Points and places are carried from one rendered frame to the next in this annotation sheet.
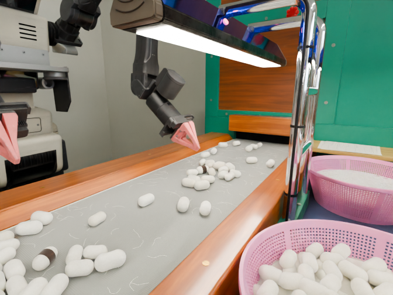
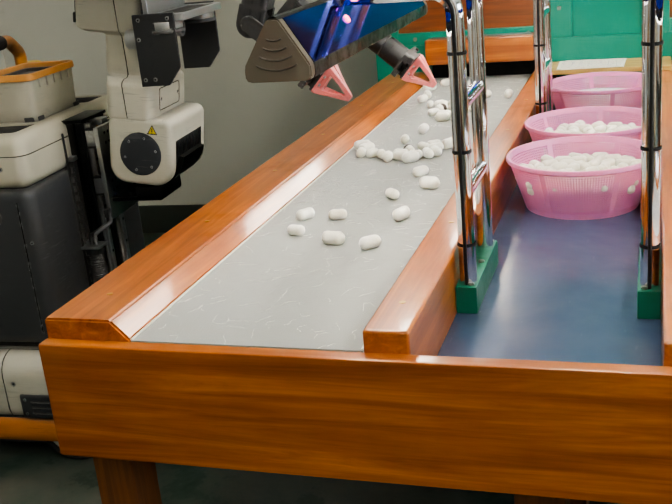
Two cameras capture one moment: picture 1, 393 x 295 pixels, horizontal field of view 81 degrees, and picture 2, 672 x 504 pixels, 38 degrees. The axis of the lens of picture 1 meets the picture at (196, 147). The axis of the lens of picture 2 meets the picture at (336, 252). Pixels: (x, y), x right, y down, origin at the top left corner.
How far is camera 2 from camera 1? 1.81 m
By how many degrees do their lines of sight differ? 15
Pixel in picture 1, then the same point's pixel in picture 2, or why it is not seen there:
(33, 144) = (189, 119)
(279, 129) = (504, 52)
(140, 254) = not seen: hidden behind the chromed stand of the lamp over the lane
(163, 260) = not seen: hidden behind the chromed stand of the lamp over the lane
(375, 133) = (620, 42)
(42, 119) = (180, 82)
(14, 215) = (339, 146)
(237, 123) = (440, 52)
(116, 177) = (365, 124)
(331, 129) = (570, 43)
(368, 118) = (611, 23)
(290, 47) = not seen: outside the picture
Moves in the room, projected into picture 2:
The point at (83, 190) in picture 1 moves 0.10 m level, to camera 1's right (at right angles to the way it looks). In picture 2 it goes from (356, 133) to (398, 127)
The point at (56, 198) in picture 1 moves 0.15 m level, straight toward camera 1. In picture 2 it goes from (348, 138) to (404, 143)
